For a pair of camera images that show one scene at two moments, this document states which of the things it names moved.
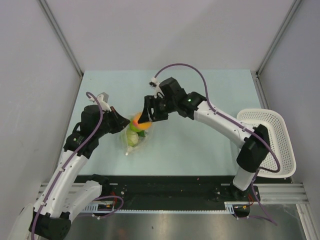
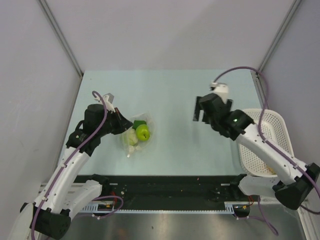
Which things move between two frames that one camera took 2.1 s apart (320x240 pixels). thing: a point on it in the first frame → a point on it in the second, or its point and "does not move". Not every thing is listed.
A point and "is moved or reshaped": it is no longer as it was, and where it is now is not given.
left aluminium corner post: (53, 22) does not move
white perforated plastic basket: (279, 142) does not move
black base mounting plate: (167, 192) does not move
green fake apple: (133, 127) is moved or reshaped
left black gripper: (120, 122) does not move
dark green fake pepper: (141, 133) → (137, 122)
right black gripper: (151, 102) → (196, 114)
